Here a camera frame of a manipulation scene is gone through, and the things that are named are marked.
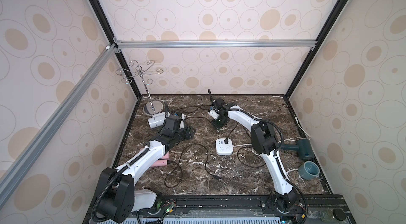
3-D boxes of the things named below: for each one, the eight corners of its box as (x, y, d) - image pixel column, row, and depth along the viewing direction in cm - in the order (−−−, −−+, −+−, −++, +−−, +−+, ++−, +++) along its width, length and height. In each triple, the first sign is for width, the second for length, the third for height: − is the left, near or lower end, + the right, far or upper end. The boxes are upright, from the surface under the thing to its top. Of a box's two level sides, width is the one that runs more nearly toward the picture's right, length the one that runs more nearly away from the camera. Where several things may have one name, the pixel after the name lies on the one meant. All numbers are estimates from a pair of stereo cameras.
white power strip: (216, 155, 92) (216, 153, 89) (215, 140, 98) (215, 138, 95) (233, 155, 92) (234, 153, 89) (231, 140, 98) (232, 138, 95)
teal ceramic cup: (299, 179, 84) (306, 175, 78) (294, 166, 88) (301, 160, 83) (314, 179, 84) (322, 175, 78) (309, 166, 88) (316, 160, 83)
